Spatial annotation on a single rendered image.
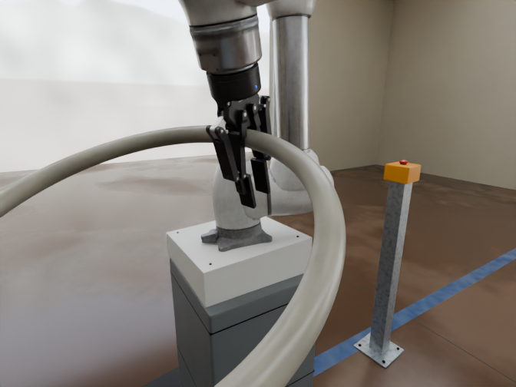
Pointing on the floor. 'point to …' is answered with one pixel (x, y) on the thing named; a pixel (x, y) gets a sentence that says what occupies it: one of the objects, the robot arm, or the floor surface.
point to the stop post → (390, 263)
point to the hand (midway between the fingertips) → (253, 183)
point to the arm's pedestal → (228, 330)
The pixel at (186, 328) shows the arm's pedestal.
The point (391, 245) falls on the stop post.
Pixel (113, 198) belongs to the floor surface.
